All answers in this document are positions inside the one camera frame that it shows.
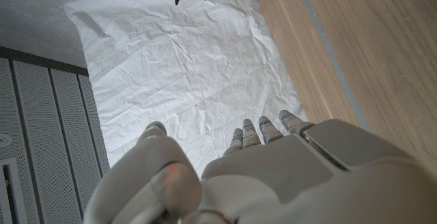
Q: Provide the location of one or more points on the white wrinkled backdrop sheet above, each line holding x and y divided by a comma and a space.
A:
184, 73

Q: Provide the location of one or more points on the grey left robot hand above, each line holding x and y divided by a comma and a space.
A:
290, 183

